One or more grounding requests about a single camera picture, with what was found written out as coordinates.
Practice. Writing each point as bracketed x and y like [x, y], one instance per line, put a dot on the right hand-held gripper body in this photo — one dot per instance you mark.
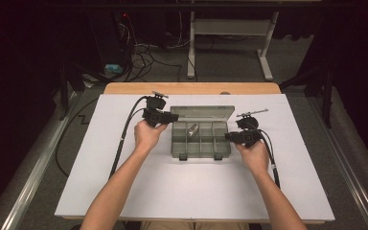
[249, 136]

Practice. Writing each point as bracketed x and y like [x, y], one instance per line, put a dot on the person's left hand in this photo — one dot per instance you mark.
[145, 137]

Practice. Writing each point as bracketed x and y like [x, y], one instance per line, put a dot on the black metal stand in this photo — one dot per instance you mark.
[64, 92]
[327, 96]

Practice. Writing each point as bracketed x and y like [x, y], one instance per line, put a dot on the clear oval contact lens case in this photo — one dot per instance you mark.
[193, 129]

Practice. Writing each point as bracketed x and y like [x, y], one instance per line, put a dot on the small teal object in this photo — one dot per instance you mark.
[113, 68]

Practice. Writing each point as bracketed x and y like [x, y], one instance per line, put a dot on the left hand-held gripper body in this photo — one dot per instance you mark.
[155, 116]

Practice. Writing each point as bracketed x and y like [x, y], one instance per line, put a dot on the white metal stand frame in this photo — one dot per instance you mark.
[230, 27]

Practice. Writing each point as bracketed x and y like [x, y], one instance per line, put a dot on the wooden table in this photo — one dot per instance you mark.
[188, 88]

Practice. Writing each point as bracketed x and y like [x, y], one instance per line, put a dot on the black computer tower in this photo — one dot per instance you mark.
[108, 35]

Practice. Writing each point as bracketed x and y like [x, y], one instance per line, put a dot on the grey plastic compartment box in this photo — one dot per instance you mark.
[207, 145]

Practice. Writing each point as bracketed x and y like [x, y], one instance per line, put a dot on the person's right hand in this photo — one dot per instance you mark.
[257, 158]

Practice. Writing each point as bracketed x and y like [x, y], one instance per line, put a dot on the aluminium floor rail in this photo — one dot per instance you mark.
[28, 179]
[348, 159]

